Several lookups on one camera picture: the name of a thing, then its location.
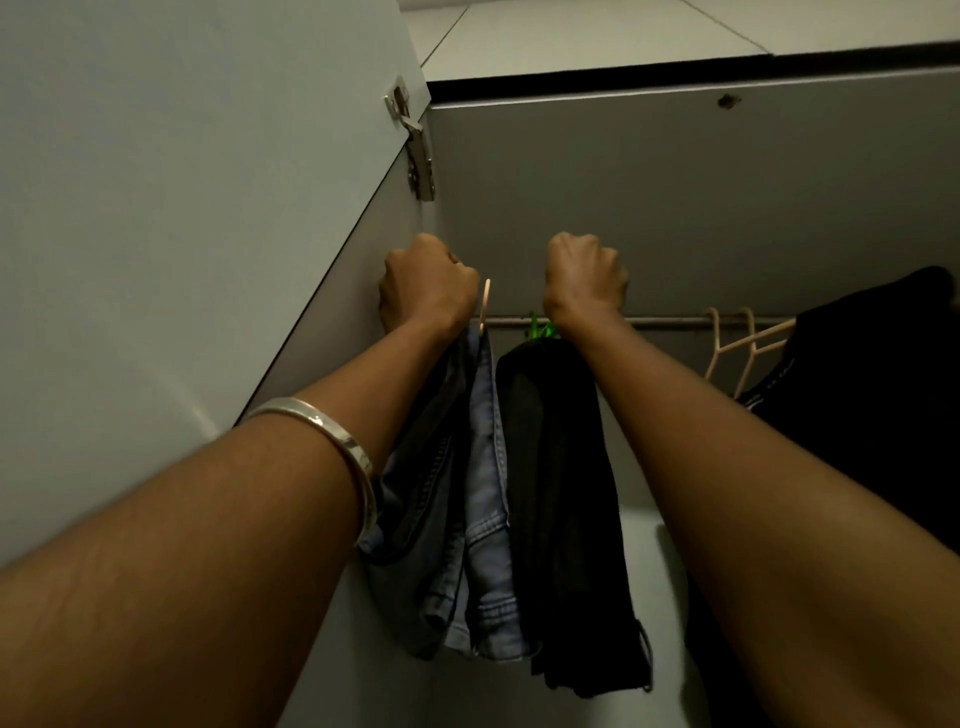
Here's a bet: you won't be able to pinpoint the person's left hand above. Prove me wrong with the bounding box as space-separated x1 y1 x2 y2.
376 232 482 340

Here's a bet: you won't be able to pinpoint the person's right hand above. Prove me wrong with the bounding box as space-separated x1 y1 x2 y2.
541 231 632 325

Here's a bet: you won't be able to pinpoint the person's left forearm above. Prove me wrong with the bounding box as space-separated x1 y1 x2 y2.
0 311 475 728

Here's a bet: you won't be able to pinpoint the person's right forearm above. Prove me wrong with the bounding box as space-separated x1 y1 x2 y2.
553 306 960 728

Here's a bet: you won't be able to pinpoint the metal clothes rod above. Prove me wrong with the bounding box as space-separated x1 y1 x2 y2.
480 314 799 330

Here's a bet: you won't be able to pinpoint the grey wardrobe cabinet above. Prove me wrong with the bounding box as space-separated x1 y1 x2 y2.
234 41 960 728

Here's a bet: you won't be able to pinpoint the silver metal door hinge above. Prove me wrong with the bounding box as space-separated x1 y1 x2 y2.
384 75 438 202

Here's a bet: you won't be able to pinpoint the light blue denim jeans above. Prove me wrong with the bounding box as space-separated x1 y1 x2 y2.
441 327 528 666

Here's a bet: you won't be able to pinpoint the black folded trousers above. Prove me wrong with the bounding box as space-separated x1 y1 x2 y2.
494 336 655 700

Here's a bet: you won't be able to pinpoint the dark grey denim jeans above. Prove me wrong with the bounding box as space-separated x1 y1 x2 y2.
357 330 483 663

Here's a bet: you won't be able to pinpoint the grey wardrobe door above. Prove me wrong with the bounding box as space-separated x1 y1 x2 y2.
0 0 433 573

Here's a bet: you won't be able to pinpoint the black hanging garment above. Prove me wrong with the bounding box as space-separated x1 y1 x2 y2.
684 265 960 728

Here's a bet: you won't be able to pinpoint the silver bangle bracelet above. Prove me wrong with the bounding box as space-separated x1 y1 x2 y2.
241 397 378 549

